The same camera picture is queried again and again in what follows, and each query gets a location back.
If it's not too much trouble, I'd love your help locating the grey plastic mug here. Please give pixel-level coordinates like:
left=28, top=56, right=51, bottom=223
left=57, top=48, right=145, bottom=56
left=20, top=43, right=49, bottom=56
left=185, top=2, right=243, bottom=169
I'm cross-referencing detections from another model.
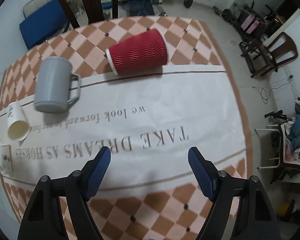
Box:
left=34, top=56, right=81, bottom=114

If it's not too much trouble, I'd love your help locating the white printed paper cup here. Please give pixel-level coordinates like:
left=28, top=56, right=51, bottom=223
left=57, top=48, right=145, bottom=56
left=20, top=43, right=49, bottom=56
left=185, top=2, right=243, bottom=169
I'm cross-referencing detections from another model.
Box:
left=0, top=140, right=13, bottom=175

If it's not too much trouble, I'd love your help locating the plain white paper cup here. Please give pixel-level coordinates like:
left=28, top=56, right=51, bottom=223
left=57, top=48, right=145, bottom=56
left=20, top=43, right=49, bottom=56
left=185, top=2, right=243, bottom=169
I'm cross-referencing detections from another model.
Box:
left=7, top=101, right=30, bottom=141

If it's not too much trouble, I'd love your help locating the red corrugated paper cup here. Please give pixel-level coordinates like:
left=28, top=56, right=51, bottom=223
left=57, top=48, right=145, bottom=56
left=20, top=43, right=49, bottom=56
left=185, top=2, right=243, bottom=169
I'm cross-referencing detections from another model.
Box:
left=106, top=29, right=168, bottom=75

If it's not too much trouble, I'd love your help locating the white chair with clothes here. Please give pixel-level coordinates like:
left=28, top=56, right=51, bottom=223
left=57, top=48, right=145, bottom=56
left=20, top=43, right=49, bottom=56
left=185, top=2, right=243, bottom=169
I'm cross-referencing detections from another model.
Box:
left=255, top=98, right=300, bottom=183

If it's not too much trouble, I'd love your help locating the checkered lettered tablecloth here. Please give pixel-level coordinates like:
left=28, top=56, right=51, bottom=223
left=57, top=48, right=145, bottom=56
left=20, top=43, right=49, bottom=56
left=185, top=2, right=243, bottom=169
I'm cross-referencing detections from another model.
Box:
left=0, top=16, right=252, bottom=239

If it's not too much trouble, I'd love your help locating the brown wooden chair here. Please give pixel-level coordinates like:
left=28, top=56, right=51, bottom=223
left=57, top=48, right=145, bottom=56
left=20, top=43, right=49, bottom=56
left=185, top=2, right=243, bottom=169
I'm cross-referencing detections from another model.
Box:
left=239, top=32, right=299, bottom=78

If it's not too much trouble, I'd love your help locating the pink seated exercise machine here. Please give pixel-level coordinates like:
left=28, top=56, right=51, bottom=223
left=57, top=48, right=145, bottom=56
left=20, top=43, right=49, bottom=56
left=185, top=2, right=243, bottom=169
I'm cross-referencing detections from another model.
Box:
left=221, top=3, right=286, bottom=41

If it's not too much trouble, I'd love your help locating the blue cushioned bench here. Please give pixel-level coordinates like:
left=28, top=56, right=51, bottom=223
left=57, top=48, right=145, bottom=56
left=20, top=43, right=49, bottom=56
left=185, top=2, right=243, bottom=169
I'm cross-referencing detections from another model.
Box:
left=19, top=0, right=70, bottom=49

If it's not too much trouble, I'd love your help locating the black weight plate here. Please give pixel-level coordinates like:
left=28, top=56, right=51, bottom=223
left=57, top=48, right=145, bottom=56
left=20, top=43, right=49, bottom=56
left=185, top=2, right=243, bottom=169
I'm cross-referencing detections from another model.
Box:
left=183, top=0, right=193, bottom=8

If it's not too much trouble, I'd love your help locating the black floor cable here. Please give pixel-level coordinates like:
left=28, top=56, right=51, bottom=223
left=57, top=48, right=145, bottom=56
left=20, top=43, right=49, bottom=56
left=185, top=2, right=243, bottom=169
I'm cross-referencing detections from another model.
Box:
left=252, top=76, right=294, bottom=105

